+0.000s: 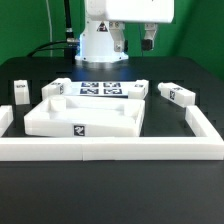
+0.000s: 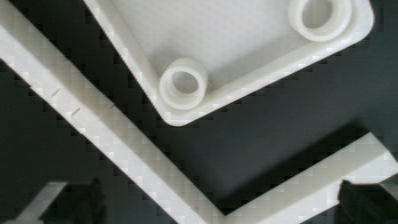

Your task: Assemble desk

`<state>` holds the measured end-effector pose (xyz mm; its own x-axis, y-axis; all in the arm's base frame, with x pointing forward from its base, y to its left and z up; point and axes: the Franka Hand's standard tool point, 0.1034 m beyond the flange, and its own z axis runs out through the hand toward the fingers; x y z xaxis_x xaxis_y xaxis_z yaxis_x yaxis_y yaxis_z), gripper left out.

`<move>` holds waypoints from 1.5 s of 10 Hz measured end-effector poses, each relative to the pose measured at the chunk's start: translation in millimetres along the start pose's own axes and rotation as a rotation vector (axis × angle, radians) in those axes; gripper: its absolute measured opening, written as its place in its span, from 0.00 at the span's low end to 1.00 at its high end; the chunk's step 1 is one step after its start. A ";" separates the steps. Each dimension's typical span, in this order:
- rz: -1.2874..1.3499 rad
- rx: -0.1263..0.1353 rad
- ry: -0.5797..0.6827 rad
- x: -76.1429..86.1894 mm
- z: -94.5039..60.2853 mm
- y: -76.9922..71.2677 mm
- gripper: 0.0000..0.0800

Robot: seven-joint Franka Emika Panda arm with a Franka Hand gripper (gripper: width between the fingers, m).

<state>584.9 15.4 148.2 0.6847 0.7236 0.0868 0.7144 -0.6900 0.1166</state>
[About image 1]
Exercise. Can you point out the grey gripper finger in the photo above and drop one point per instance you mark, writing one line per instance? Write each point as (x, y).
(116, 31)
(147, 42)

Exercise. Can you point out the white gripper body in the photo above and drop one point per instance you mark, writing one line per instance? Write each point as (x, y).
(144, 11)

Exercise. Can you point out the white desk top tray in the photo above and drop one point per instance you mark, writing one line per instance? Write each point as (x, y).
(82, 116)

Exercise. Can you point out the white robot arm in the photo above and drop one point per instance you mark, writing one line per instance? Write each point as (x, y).
(103, 41)

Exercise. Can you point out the marker tag sheet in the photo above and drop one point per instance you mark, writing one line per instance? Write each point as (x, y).
(94, 88)

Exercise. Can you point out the white U-shaped fence frame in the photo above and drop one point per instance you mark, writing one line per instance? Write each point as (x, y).
(205, 144)

